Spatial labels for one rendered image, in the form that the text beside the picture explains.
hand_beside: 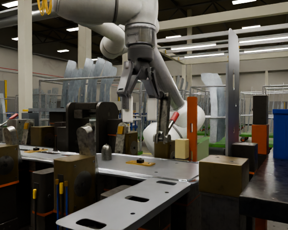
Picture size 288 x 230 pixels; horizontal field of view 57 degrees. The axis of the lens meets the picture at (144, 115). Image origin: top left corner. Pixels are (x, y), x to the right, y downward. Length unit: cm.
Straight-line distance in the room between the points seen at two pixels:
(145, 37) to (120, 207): 47
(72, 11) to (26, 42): 425
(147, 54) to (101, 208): 46
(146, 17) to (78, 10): 18
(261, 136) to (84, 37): 839
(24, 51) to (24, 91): 67
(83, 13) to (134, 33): 14
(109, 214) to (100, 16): 52
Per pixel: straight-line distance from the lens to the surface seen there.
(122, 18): 78
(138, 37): 76
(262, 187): 49
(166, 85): 145
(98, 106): 106
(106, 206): 46
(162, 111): 91
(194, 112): 86
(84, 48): 890
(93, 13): 76
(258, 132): 81
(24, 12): 512
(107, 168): 74
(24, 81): 488
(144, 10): 78
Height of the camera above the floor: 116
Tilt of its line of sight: 1 degrees down
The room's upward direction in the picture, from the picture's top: straight up
